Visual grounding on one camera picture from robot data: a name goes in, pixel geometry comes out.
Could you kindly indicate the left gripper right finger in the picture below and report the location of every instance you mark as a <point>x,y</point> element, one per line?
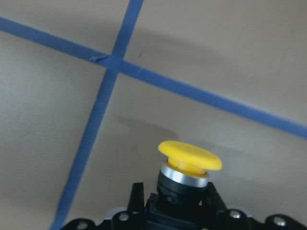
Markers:
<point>213,201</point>

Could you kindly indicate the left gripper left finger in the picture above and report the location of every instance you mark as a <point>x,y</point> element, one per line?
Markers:
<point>136,200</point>

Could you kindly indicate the yellow push button switch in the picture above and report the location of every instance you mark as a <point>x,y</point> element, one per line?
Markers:
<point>182,187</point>

